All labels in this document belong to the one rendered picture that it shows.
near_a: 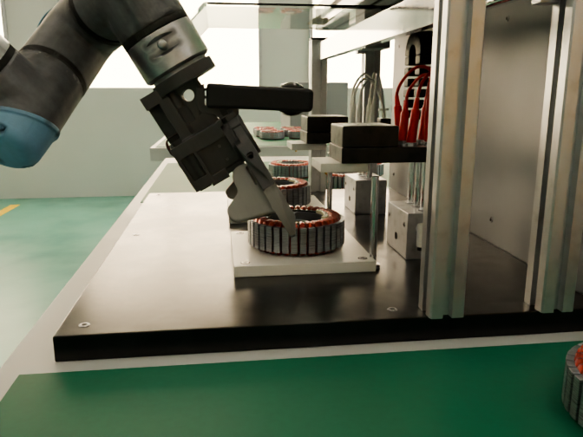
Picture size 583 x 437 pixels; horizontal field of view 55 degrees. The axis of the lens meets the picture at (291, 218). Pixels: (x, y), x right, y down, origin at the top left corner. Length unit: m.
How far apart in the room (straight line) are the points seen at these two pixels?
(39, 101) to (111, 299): 0.20
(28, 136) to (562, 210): 0.48
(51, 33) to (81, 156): 4.88
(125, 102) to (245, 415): 5.09
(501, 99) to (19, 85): 0.53
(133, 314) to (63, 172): 5.09
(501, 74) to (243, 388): 0.49
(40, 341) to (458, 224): 0.37
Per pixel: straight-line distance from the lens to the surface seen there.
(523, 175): 0.68
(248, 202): 0.57
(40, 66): 0.62
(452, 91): 0.46
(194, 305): 0.51
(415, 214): 0.64
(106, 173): 5.50
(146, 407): 0.41
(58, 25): 0.66
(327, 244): 0.61
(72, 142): 5.52
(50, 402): 0.43
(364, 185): 0.87
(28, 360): 0.50
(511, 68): 0.71
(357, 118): 0.87
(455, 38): 0.46
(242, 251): 0.63
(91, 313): 0.52
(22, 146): 0.58
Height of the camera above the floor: 0.96
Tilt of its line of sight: 13 degrees down
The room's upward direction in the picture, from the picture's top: straight up
